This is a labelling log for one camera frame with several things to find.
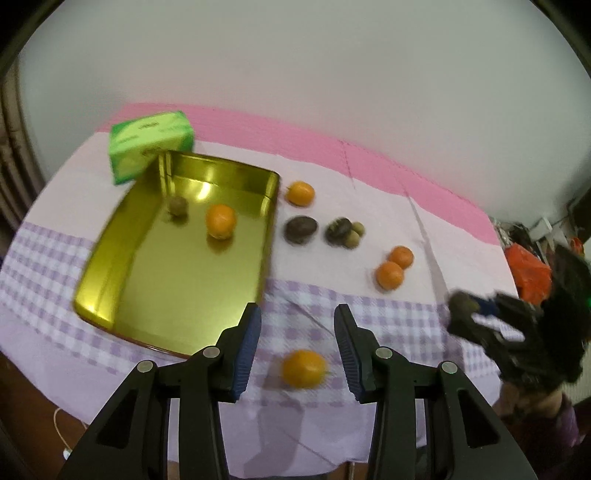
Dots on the gold rectangular metal tin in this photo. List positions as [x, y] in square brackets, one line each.
[163, 282]

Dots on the dark passion fruit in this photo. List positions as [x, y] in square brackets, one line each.
[299, 229]
[337, 231]
[462, 307]

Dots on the small green longan right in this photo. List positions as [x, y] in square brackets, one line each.
[359, 228]

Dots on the orange tangerine in tin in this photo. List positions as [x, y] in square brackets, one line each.
[220, 221]

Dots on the green tissue pack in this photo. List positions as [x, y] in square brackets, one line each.
[135, 143]

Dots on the small green longan left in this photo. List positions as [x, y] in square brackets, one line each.
[352, 240]

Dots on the orange tangerine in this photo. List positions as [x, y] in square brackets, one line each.
[403, 256]
[220, 221]
[303, 369]
[300, 194]
[389, 276]

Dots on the pink foam mat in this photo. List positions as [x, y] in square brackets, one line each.
[275, 137]

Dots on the orange plastic bag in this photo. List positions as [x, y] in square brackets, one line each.
[532, 277]

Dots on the small green longan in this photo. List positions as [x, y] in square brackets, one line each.
[359, 228]
[352, 240]

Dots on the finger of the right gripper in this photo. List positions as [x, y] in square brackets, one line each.
[504, 306]
[486, 337]

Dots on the small brown longan in tin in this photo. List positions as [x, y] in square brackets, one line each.
[177, 206]

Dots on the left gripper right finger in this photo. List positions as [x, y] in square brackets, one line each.
[430, 422]

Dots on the brown striped curtain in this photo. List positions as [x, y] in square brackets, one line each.
[21, 178]

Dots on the white purple checkered tablecloth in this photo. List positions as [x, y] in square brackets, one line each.
[273, 429]

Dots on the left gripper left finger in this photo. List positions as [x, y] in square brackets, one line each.
[129, 436]

